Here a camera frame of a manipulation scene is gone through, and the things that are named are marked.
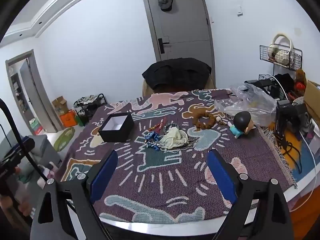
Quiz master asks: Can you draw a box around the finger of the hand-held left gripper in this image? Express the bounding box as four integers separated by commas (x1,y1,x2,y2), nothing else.
14,135,35,157

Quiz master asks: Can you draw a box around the grey cap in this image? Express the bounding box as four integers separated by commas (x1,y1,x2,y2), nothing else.
157,0,173,12

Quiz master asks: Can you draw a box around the small cardboard box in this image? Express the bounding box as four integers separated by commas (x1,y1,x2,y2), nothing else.
52,96,69,115

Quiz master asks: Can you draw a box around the brown rough bead bracelet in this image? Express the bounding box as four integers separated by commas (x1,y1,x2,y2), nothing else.
192,112,224,128

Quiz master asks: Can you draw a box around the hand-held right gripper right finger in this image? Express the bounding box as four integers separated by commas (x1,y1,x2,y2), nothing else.
206,149,294,240

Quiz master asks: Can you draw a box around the grey-green bead bracelet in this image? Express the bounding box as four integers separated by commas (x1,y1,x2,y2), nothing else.
164,122,179,133

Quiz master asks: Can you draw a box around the open grey door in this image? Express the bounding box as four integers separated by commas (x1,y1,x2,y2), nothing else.
5,50,58,133

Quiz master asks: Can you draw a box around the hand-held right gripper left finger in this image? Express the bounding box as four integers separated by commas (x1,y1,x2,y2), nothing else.
30,150,118,240

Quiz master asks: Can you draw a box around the tan chair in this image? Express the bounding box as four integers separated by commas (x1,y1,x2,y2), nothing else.
142,74,217,97

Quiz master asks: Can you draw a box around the black jewelry box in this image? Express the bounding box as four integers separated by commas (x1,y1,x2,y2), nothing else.
98,112,135,143

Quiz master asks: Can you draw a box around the white cable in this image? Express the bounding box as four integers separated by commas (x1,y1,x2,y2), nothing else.
299,130,317,210

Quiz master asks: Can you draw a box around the green floor mat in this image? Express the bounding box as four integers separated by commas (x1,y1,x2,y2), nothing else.
54,127,75,152

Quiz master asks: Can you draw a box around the black door lock handle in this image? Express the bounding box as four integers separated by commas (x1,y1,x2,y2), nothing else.
157,37,169,54

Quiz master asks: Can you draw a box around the red string bracelet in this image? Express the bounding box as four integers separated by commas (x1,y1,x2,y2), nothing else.
149,119,167,132

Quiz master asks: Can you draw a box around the brown plush toy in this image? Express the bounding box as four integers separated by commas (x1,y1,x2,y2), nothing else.
294,69,307,90

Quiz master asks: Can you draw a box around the white cloth pouch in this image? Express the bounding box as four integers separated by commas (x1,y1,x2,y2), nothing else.
159,127,188,150

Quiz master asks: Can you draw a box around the black-haired doll figurine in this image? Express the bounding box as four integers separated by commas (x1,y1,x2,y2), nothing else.
227,110,255,138

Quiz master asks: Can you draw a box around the white handbag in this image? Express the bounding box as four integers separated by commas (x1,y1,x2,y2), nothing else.
269,33,295,67

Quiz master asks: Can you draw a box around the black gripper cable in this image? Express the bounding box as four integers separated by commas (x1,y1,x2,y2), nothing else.
0,98,48,182

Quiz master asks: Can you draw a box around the black jacket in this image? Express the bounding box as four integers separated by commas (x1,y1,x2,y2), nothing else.
142,57,212,92

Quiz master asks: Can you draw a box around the grey upholstered stool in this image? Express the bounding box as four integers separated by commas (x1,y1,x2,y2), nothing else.
0,134,62,180

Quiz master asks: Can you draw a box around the blue bead necklace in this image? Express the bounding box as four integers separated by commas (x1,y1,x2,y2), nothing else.
144,131,160,152

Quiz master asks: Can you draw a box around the black bag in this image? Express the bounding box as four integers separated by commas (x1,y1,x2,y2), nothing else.
274,73,295,93

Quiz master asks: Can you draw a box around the clear plastic bag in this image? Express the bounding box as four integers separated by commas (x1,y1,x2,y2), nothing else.
214,82,277,127

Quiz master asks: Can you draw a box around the large cardboard box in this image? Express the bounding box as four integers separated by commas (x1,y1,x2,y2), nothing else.
303,80,320,120

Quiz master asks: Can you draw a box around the person's left hand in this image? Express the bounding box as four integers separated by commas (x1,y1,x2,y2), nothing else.
0,166,34,218

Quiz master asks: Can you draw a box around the purple printed blanket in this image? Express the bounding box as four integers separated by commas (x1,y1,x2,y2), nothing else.
54,88,298,224

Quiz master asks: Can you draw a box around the black shoe rack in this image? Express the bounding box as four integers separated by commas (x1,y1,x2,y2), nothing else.
74,93,108,125

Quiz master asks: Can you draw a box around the orange box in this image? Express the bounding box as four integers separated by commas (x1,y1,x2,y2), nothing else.
59,110,77,128

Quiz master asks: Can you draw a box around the black wire rack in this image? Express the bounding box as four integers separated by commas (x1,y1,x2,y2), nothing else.
259,44,303,98

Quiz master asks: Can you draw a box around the black flat device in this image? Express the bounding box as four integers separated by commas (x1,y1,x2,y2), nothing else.
244,79,275,98

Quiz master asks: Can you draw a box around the black stand device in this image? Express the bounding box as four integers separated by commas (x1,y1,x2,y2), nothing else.
275,99,308,137

